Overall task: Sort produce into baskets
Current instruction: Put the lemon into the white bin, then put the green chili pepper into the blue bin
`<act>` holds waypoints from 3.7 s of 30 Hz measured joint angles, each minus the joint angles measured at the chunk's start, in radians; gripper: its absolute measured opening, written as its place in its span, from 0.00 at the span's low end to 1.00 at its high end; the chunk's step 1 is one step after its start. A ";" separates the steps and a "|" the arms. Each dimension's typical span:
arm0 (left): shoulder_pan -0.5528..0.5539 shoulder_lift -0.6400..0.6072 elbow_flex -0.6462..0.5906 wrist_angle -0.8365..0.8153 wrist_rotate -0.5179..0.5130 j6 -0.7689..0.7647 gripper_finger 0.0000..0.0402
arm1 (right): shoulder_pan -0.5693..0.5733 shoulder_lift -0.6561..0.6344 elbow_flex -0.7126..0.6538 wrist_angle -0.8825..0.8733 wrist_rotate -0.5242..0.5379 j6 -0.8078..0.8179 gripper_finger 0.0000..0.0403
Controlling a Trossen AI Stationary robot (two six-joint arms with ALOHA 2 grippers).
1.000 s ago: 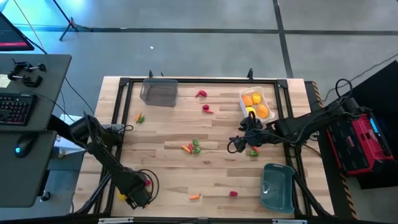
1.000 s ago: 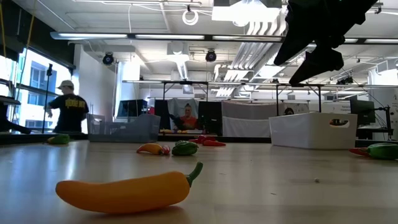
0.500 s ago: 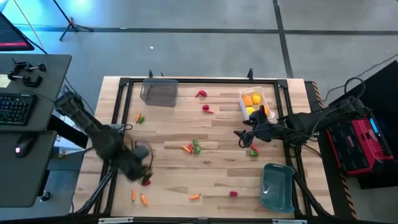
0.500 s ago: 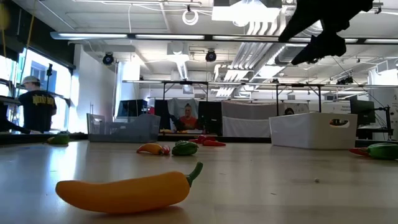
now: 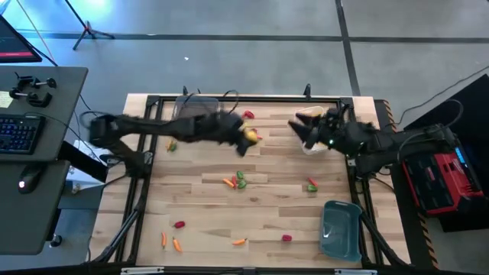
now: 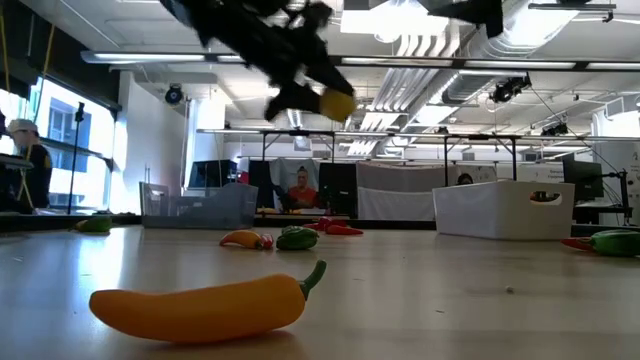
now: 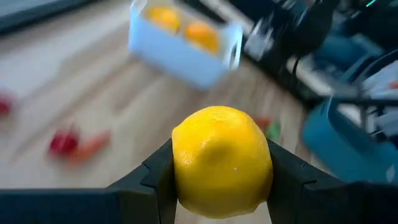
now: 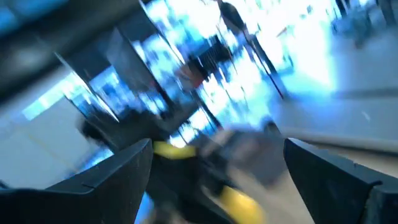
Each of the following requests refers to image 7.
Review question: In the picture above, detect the yellow toy lemon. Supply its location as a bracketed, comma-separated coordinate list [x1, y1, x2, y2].
[171, 105, 274, 220]
[183, 21, 221, 55]
[146, 4, 182, 34]

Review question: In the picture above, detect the red-orange toy chili pepper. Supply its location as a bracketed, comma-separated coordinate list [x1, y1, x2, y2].
[70, 129, 112, 164]
[254, 115, 271, 130]

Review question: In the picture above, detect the small red toy pepper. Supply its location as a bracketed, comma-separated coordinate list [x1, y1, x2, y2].
[48, 127, 80, 156]

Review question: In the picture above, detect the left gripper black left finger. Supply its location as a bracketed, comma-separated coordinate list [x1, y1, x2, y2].
[0, 138, 178, 224]

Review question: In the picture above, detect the white plastic basket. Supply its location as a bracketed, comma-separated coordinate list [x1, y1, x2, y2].
[128, 0, 244, 91]

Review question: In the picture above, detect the teal plastic basket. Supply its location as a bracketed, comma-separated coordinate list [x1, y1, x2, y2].
[302, 96, 398, 184]

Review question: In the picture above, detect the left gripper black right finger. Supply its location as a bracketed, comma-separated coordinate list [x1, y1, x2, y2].
[266, 138, 398, 224]

